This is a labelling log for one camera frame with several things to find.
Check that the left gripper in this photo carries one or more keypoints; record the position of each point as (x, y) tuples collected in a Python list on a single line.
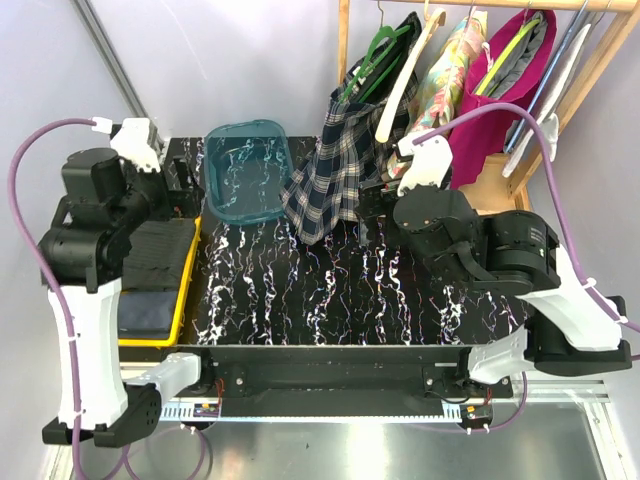
[(186, 198)]

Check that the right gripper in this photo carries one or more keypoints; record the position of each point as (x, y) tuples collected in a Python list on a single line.
[(375, 198)]

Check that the plaid navy skirt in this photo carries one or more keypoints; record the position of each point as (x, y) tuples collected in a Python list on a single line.
[(323, 188)]

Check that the floral pastel skirt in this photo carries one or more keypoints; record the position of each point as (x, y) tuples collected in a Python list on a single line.
[(440, 90)]

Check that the magenta pleated skirt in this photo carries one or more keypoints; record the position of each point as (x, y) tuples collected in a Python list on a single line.
[(473, 141)]

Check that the green plastic hanger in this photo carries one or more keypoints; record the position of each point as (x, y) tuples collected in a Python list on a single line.
[(380, 47)]

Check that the neon yellow hanger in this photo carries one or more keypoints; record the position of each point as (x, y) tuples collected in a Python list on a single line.
[(511, 50)]

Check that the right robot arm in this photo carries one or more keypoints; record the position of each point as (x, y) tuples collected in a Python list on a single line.
[(512, 253)]

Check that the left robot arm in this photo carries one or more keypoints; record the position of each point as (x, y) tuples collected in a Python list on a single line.
[(108, 198)]

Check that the cream wooden hanger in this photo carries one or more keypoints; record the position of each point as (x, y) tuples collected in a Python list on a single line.
[(432, 22)]

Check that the white garment on hanger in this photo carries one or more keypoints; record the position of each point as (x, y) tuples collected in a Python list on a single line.
[(545, 114)]

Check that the teal plastic bin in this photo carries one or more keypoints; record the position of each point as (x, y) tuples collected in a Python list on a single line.
[(245, 167)]

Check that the wooden clothes rack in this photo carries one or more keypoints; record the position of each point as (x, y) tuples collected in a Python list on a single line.
[(591, 41)]

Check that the yellow plastic tray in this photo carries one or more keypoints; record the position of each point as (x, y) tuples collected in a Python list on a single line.
[(180, 300)]

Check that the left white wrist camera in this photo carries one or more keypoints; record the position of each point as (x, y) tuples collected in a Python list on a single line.
[(133, 143)]

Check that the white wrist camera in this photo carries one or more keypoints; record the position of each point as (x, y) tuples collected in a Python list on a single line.
[(430, 163), (133, 143)]

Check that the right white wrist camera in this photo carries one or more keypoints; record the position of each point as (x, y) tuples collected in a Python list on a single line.
[(430, 163)]

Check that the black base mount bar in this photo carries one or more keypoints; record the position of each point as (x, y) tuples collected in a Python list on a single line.
[(331, 384)]

